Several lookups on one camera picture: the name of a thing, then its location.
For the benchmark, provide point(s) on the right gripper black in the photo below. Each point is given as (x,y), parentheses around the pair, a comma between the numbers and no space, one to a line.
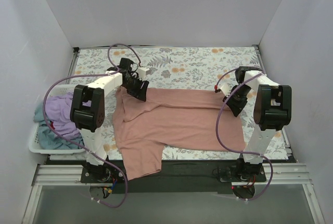
(238,99)

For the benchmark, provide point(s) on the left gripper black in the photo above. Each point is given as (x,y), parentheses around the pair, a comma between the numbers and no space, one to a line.
(134,86)

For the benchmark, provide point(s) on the pink t-shirt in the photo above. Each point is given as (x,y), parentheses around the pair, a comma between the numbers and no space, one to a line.
(181,118)

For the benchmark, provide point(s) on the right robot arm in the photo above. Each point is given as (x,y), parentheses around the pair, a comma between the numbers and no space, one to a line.
(272,111)

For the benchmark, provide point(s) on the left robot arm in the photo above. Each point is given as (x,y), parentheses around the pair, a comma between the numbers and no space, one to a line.
(88,111)

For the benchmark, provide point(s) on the floral tablecloth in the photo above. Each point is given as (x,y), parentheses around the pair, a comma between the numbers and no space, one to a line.
(183,68)

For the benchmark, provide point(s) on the white plastic laundry basket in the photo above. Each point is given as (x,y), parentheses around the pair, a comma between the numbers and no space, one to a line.
(34,144)

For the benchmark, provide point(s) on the lavender t-shirt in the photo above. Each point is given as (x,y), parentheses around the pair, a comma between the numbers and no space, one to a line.
(58,111)

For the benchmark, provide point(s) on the teal blue t-shirt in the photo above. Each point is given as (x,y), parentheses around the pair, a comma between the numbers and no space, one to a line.
(48,139)

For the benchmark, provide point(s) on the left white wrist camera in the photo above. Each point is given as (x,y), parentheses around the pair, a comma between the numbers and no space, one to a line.
(143,71)

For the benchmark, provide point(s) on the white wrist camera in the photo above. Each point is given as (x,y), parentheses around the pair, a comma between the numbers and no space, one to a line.
(223,88)
(143,71)

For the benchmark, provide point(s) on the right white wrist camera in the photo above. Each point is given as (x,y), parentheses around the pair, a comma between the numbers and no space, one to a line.
(223,88)

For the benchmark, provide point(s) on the aluminium table edge rail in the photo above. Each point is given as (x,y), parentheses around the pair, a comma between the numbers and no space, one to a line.
(76,51)

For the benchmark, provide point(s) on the aluminium front frame rail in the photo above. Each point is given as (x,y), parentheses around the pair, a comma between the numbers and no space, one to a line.
(183,192)

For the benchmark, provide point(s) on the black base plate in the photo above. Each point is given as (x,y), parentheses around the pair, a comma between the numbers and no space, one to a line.
(194,176)

